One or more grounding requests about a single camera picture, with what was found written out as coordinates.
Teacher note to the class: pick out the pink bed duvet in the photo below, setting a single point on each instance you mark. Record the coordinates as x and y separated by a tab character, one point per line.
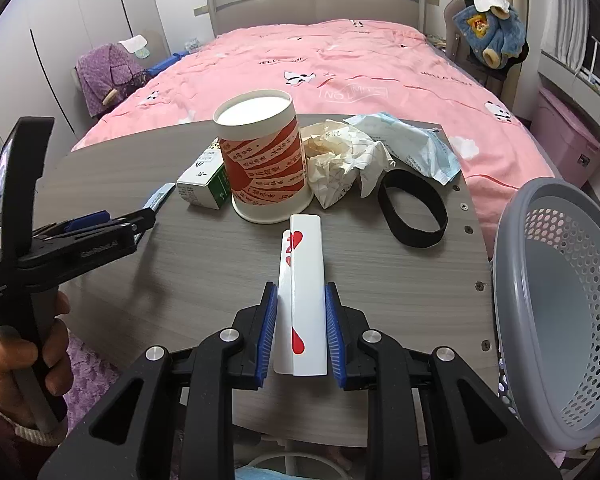
346	67

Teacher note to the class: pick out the light blue plastic package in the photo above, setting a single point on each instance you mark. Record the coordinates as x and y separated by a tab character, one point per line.
418	147

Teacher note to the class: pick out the pink plastic storage box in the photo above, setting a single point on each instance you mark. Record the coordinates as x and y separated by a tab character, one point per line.
567	141

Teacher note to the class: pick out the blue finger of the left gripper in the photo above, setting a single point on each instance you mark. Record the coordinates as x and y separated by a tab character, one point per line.
67	226
140	221

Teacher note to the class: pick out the white paper wrapper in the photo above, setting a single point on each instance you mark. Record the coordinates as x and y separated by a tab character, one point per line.
337	156

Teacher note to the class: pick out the green and white carton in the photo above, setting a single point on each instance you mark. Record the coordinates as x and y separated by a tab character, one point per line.
205	183

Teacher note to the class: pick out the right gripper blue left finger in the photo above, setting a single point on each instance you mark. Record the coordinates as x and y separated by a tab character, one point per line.
255	326

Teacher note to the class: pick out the white cloth on purple chair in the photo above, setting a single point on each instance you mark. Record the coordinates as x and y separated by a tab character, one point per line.
136	45

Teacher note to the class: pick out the white box with red hearts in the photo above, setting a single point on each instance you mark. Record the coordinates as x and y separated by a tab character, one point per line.
300	344

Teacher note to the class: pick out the red and white paper cup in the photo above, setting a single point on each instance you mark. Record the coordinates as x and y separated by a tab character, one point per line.
263	156

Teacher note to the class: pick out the black elastic band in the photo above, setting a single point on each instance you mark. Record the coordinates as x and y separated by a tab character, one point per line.
414	210

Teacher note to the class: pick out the dark chair with jacket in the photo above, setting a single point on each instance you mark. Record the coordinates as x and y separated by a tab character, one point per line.
502	83

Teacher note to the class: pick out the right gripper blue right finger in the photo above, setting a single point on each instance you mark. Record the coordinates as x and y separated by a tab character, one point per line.
344	327

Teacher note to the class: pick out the grey perforated trash basket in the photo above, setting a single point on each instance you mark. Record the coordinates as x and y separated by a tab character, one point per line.
546	292

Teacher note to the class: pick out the blue item beside bed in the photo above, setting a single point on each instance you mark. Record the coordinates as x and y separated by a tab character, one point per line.
168	62

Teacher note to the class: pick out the purple garment on chair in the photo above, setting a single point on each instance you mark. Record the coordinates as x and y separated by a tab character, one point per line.
108	75

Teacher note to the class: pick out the person's left hand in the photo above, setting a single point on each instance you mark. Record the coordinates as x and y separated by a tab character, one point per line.
35	370

